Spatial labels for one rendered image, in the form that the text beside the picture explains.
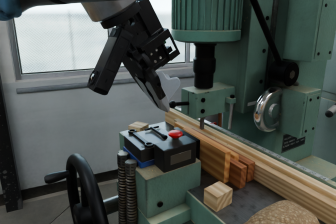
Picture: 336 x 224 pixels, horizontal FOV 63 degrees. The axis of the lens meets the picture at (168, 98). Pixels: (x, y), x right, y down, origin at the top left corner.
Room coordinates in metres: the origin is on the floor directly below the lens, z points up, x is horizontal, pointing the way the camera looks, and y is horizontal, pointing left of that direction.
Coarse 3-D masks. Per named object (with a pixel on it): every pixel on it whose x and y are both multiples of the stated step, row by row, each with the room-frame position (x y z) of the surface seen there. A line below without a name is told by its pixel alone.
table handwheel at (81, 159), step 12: (72, 156) 0.56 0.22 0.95; (72, 168) 0.61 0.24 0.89; (84, 168) 0.51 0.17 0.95; (72, 180) 0.63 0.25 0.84; (84, 180) 0.48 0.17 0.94; (72, 192) 0.64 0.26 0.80; (84, 192) 0.53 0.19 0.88; (96, 192) 0.46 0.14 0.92; (72, 204) 0.63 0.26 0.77; (84, 204) 0.53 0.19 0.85; (96, 204) 0.45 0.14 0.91; (108, 204) 0.56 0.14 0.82; (72, 216) 0.62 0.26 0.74; (84, 216) 0.51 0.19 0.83; (96, 216) 0.43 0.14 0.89
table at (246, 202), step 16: (208, 176) 0.55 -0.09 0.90; (192, 192) 0.49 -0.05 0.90; (240, 192) 0.49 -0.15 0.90; (256, 192) 0.49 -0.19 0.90; (272, 192) 0.49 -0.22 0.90; (176, 208) 0.48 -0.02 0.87; (192, 208) 0.48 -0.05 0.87; (208, 208) 0.44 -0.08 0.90; (224, 208) 0.44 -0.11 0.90; (240, 208) 0.44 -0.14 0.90; (256, 208) 0.44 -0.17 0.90
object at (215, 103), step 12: (216, 84) 0.76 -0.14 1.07; (228, 84) 0.76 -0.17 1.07; (192, 96) 0.68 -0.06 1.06; (204, 96) 0.68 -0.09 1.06; (216, 96) 0.70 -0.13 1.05; (228, 96) 0.72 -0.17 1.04; (192, 108) 0.68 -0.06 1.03; (204, 108) 0.68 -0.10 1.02; (216, 108) 0.70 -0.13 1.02; (228, 108) 0.72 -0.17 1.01
